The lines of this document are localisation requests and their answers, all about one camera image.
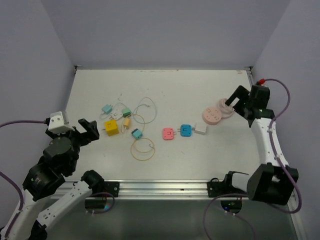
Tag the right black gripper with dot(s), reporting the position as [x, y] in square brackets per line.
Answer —
[240, 93]

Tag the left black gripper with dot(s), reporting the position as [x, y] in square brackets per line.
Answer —
[92, 131]

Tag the yellow socket cube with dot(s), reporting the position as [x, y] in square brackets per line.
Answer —
[110, 127]

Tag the teal charger plug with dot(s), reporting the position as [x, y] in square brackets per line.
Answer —
[107, 109]

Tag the yellow plug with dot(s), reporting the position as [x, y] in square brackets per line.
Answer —
[126, 123]

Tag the green plug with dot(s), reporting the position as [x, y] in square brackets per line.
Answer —
[126, 112]

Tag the light blue plug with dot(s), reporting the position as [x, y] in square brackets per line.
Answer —
[137, 133]

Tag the white adapter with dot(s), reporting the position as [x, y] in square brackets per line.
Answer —
[200, 128]

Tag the blue socket cube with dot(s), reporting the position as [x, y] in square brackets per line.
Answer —
[185, 130]

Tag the pink socket cube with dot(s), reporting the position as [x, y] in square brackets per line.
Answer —
[168, 133]

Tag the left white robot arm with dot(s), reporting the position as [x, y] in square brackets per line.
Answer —
[30, 218]

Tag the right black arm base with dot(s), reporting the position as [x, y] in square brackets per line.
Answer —
[225, 187]

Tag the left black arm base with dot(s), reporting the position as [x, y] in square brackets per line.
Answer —
[105, 187]

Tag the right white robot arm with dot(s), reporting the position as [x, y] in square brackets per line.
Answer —
[274, 180]

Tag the white adapter plug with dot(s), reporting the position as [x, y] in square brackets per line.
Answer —
[116, 114]

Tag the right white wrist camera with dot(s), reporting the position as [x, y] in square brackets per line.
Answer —
[261, 83]

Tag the aluminium front rail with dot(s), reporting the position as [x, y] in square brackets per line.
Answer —
[141, 190]

